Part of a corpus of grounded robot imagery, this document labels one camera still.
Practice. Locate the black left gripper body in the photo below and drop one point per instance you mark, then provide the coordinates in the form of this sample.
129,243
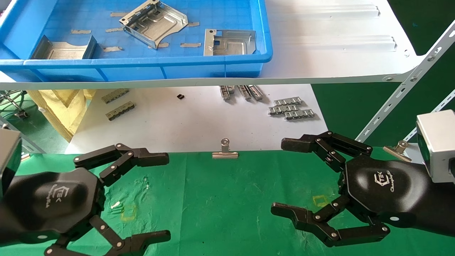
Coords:
46,202

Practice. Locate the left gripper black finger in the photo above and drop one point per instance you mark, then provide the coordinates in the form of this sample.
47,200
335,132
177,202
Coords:
124,156
138,241

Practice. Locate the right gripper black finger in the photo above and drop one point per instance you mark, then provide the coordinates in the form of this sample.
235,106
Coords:
330,142
320,227

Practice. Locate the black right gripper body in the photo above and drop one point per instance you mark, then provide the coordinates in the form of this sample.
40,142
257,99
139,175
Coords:
391,192

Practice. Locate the tall-walled sheet metal bracket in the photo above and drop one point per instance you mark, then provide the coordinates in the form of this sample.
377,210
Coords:
156,25

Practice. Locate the silver connector strip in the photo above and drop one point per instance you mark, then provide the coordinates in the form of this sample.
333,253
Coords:
244,91
288,101
282,109
226,91
256,92
299,114

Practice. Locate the small white scrap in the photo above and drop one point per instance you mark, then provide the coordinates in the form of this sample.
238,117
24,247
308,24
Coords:
115,205

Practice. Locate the olive connector strip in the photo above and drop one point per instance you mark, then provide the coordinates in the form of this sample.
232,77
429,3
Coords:
120,111
114,96

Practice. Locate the yellow cloth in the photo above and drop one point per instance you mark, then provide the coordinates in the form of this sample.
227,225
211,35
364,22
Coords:
60,106

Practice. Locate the white metal shelf board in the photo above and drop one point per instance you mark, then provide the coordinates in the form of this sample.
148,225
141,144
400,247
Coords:
337,57

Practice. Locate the blue plastic bin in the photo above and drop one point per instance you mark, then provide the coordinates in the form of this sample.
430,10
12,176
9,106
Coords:
142,69

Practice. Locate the green table cloth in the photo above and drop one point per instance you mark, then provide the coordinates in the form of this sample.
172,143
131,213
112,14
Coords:
231,199

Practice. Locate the white perforated shelf brace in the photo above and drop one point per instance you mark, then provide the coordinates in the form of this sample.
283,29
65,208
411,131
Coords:
408,83
437,108

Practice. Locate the metal chair base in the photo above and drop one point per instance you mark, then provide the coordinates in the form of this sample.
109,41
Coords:
12,103

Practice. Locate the beige tape strip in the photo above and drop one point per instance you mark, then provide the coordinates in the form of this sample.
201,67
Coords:
112,49
162,45
80,31
113,30
190,45
117,14
194,24

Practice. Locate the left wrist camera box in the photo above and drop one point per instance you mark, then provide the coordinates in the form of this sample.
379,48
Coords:
9,156

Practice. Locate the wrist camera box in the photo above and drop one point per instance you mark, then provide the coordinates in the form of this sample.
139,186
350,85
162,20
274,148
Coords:
437,142
9,156

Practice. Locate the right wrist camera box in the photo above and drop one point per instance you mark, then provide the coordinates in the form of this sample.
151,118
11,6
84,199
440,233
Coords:
437,142

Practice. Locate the sheet metal bracket with flanges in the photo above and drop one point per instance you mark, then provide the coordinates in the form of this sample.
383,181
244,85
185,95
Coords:
65,52

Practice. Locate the flat sheet metal bracket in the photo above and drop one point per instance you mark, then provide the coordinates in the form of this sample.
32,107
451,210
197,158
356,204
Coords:
231,44

